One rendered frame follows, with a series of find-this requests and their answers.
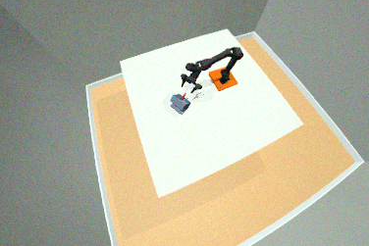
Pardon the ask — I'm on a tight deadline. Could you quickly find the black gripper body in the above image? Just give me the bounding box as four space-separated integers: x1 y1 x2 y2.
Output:
181 73 202 89

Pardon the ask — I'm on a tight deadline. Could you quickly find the light blue sloped panel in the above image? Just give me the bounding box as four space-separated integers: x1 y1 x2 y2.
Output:
170 94 191 115

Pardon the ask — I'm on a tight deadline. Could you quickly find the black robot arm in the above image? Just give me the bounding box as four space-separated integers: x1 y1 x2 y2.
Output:
185 47 243 84

